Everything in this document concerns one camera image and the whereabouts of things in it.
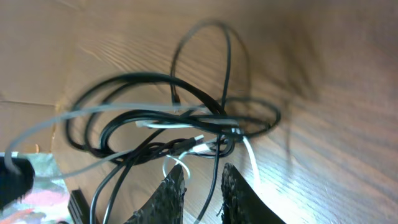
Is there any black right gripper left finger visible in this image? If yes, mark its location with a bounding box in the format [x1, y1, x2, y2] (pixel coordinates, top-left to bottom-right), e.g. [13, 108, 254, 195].
[126, 165, 186, 224]

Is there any white USB cable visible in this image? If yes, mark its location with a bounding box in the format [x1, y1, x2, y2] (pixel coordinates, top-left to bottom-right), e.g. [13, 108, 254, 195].
[4, 104, 262, 190]

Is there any black USB cable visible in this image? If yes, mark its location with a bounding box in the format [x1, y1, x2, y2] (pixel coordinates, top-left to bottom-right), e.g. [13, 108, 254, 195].
[63, 19, 282, 224]

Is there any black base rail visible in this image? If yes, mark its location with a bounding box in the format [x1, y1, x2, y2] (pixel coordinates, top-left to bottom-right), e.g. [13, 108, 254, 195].
[57, 189, 90, 224]

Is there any cardboard box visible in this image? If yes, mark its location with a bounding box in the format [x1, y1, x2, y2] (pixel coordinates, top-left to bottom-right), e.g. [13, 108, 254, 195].
[1, 1, 94, 151]

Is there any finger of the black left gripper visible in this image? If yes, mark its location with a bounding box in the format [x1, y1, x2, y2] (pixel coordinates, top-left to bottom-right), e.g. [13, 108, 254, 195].
[1, 156, 35, 210]

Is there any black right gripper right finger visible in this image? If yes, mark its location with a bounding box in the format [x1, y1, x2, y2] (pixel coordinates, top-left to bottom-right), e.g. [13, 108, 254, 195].
[221, 163, 285, 224]

